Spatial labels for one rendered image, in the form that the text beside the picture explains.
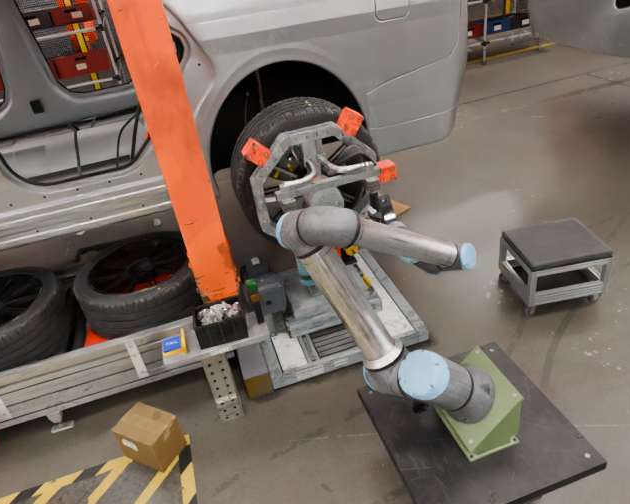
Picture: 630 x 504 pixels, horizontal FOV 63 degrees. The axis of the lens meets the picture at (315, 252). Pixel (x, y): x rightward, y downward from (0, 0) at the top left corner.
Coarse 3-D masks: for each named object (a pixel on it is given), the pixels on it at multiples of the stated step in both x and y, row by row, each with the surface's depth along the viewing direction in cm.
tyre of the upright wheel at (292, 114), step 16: (272, 112) 219; (288, 112) 212; (304, 112) 211; (320, 112) 213; (336, 112) 215; (256, 128) 218; (272, 128) 210; (288, 128) 212; (240, 144) 224; (368, 144) 226; (240, 160) 217; (240, 176) 216; (240, 192) 220; (256, 224) 229; (272, 240) 236
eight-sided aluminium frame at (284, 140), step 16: (304, 128) 210; (320, 128) 207; (336, 128) 209; (272, 144) 210; (288, 144) 206; (352, 144) 214; (272, 160) 208; (256, 176) 210; (256, 192) 212; (368, 192) 232; (256, 208) 221; (272, 224) 227
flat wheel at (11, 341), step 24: (0, 288) 269; (24, 288) 259; (48, 288) 251; (0, 312) 244; (24, 312) 237; (48, 312) 240; (72, 312) 264; (0, 336) 224; (24, 336) 231; (48, 336) 241; (0, 360) 227; (24, 360) 234
